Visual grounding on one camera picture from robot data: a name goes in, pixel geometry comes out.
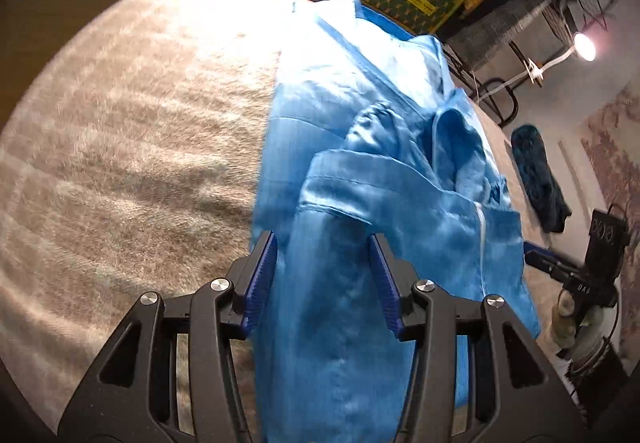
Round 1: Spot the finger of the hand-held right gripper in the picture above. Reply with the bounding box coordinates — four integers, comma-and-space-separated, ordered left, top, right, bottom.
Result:
522, 245, 568, 280

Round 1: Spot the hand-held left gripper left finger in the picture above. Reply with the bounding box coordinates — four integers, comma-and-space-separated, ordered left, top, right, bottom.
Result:
57, 230, 279, 443

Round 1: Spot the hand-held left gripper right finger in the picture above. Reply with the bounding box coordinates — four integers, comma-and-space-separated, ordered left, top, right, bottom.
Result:
369, 233, 584, 443

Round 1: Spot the light blue work coat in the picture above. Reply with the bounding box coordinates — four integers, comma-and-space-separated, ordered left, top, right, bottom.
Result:
247, 0, 543, 443

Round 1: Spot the person's right forearm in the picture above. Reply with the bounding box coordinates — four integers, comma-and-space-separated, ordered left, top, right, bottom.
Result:
564, 338, 640, 430

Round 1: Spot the black metal clothes rack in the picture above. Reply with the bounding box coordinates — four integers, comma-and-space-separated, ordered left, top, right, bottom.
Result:
445, 0, 623, 126

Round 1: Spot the person's right hand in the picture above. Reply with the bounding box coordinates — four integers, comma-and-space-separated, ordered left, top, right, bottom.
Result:
550, 292, 618, 365

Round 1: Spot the teal fluffy cloth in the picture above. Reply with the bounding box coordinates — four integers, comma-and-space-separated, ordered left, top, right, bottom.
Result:
510, 123, 574, 235

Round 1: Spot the beige plaid blanket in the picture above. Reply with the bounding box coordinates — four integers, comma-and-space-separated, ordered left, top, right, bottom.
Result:
0, 0, 568, 443

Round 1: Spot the lit lamp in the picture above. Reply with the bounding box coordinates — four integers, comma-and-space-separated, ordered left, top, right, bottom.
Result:
520, 30, 599, 86

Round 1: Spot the ink painting wall hanging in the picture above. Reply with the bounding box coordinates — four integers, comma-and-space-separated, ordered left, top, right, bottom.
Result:
579, 83, 640, 246

